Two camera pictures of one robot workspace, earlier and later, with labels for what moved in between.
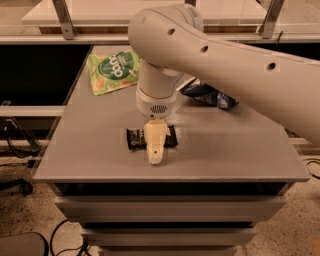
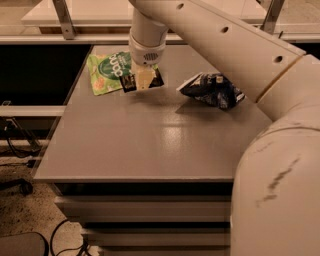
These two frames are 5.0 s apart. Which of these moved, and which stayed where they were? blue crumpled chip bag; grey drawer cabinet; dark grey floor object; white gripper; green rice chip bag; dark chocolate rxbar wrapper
Moved: dark chocolate rxbar wrapper; white gripper
Stayed: blue crumpled chip bag; grey drawer cabinet; green rice chip bag; dark grey floor object
